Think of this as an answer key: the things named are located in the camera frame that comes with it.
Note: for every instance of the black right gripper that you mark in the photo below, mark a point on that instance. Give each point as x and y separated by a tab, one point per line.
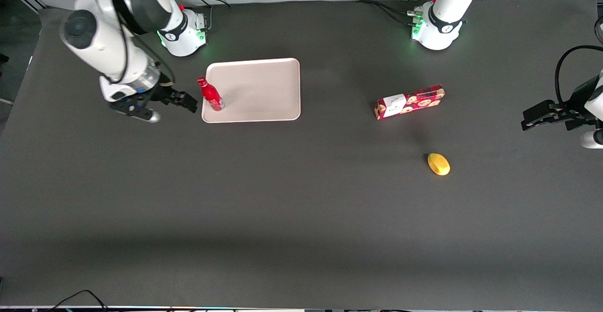
161	93

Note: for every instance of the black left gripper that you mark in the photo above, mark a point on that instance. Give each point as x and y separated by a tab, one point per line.
578	94

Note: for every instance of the red coke bottle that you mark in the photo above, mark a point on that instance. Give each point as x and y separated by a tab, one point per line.
213	97

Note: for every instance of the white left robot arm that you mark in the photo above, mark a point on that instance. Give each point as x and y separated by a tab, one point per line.
438	29

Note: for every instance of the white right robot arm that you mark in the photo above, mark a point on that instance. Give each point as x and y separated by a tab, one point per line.
108	48

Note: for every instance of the beige plastic tray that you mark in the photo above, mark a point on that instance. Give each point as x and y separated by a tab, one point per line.
259	90

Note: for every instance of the yellow lemon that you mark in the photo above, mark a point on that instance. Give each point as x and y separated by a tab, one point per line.
438	164

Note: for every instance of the red cookie box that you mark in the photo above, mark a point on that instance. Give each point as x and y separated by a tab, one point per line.
410	102

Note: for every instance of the dark grey table mat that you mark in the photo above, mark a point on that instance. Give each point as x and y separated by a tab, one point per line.
301	217

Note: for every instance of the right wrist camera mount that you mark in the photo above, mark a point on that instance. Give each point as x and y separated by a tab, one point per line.
134	108

